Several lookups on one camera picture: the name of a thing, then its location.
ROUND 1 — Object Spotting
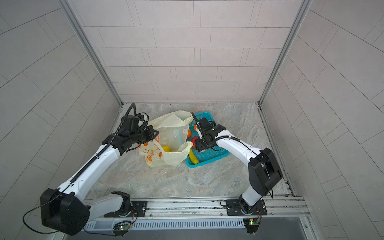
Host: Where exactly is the right aluminium corner post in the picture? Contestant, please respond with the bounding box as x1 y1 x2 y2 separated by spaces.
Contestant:
259 0 312 106

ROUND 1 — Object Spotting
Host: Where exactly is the teal plastic basket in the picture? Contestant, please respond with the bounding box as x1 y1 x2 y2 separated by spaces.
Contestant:
185 120 230 168

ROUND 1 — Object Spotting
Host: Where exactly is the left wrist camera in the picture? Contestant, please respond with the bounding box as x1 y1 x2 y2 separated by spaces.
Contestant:
120 115 149 132

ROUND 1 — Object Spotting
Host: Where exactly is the orange fruit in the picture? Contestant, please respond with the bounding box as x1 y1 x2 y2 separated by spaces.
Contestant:
187 129 192 139

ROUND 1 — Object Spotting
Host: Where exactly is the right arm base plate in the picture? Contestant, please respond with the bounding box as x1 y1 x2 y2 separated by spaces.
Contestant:
220 199 268 216

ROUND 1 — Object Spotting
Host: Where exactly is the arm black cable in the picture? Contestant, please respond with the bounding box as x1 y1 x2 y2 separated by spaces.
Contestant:
209 135 275 199
22 102 150 235

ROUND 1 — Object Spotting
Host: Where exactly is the right circuit board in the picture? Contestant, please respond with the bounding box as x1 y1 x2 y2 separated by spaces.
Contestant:
243 218 260 234

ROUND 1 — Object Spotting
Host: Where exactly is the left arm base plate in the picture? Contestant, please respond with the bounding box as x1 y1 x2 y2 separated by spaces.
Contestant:
104 201 148 218

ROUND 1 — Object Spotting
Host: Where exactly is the circuit board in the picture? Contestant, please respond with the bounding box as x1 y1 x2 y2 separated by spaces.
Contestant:
113 221 132 237
243 218 260 234

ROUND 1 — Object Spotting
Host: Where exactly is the white vent grille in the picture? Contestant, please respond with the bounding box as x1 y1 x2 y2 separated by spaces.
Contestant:
85 218 245 232

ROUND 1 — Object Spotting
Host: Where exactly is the aluminium corner post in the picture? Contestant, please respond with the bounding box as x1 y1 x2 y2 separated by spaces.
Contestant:
259 0 312 106
58 0 123 106

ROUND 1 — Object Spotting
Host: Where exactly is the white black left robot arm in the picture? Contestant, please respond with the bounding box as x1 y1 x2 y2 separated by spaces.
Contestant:
40 126 159 236

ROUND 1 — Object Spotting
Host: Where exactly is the left aluminium corner post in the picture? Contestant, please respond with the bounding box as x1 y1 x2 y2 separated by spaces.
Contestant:
58 0 123 106

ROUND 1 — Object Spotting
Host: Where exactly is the left circuit board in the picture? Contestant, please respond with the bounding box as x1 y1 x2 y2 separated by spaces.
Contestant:
113 221 132 237

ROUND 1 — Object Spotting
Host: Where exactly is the red fruit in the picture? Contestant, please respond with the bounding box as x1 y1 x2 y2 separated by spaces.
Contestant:
191 137 199 149

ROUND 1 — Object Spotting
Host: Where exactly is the cream fruit-print plastic bag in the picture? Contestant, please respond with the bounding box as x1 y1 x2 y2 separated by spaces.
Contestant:
138 111 193 167

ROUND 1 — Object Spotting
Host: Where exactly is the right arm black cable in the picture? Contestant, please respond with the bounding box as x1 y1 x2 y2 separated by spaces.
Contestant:
209 135 275 199

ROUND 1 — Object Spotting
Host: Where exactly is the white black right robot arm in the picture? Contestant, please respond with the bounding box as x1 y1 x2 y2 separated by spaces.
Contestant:
193 115 283 215

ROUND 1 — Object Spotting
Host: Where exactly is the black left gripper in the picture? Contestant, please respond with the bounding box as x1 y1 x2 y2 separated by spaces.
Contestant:
129 125 161 145

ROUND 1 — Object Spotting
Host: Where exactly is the yellow banana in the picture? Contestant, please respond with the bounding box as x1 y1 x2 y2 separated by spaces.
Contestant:
189 149 200 165

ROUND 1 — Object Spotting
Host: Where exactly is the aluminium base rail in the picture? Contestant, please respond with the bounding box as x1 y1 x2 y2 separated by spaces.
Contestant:
83 196 310 222

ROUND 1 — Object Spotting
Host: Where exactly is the yellow bumpy fruit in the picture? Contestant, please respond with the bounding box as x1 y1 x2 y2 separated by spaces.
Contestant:
162 146 172 153

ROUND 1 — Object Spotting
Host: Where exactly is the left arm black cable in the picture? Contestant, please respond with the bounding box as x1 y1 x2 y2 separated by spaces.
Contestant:
22 102 150 235

